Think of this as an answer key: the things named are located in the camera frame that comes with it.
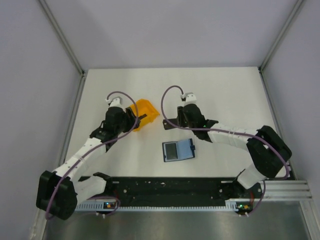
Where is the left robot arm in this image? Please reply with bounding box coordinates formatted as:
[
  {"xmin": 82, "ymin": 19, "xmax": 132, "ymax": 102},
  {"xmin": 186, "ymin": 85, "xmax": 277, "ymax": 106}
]
[{"xmin": 36, "ymin": 106, "xmax": 140, "ymax": 220}]

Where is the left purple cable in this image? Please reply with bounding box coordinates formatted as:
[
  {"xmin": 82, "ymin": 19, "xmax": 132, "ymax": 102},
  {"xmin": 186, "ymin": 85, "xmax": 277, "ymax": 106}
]
[{"xmin": 44, "ymin": 91, "xmax": 140, "ymax": 221}]

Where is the grey cable duct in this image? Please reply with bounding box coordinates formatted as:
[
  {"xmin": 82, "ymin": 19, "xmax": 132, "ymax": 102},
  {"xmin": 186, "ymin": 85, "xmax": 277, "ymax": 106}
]
[{"xmin": 75, "ymin": 200, "xmax": 252, "ymax": 212}]

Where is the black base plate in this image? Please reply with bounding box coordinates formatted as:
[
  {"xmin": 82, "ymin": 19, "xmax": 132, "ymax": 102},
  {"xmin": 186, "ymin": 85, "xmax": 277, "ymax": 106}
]
[{"xmin": 102, "ymin": 177, "xmax": 262, "ymax": 207}]

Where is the purple cable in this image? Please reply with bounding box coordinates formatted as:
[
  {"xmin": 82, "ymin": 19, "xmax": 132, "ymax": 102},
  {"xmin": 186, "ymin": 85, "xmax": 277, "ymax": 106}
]
[
  {"xmin": 44, "ymin": 91, "xmax": 140, "ymax": 221},
  {"xmin": 160, "ymin": 85, "xmax": 292, "ymax": 217}
]

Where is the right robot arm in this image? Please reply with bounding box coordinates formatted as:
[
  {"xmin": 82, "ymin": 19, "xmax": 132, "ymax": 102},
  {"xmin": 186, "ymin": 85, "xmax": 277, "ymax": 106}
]
[{"xmin": 177, "ymin": 104, "xmax": 292, "ymax": 198}]

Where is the left aluminium frame post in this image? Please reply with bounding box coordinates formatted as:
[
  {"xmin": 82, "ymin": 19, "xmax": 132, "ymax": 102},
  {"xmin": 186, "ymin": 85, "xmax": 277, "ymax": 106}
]
[{"xmin": 36, "ymin": 0, "xmax": 85, "ymax": 76}]

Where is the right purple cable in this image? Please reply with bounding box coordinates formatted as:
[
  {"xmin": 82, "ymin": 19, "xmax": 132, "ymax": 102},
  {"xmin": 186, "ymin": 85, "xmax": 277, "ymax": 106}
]
[{"xmin": 160, "ymin": 85, "xmax": 292, "ymax": 217}]

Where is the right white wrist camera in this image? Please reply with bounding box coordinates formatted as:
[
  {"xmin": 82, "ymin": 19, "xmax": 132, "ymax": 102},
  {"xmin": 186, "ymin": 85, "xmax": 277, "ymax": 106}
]
[{"xmin": 180, "ymin": 92, "xmax": 197, "ymax": 106}]

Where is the yellow plastic bin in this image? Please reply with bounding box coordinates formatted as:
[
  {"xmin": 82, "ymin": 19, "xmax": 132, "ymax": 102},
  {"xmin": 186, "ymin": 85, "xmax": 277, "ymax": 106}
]
[{"xmin": 133, "ymin": 99, "xmax": 160, "ymax": 132}]

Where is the black credit card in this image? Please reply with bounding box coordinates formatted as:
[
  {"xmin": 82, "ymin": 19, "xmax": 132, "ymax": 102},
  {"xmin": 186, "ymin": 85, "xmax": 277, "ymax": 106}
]
[{"xmin": 165, "ymin": 143, "xmax": 178, "ymax": 162}]

